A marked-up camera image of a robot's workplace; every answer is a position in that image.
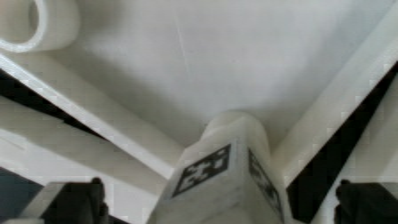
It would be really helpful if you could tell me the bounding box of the white right fence piece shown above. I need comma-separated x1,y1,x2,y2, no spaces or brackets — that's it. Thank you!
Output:
311,79,398,224

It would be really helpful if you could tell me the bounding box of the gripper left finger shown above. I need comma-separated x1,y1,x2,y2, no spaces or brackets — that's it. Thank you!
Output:
41,177,111,224

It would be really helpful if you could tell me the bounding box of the white square table top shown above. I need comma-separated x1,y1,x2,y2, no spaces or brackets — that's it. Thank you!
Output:
0,0,397,192

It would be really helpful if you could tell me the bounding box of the white front fence rail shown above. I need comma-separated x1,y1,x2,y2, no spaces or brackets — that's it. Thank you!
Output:
0,97,166,224

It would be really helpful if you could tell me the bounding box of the white leg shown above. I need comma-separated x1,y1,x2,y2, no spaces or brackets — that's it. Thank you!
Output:
148,111,294,224

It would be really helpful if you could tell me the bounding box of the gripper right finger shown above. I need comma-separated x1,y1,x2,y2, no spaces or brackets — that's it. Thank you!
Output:
335,179,398,224

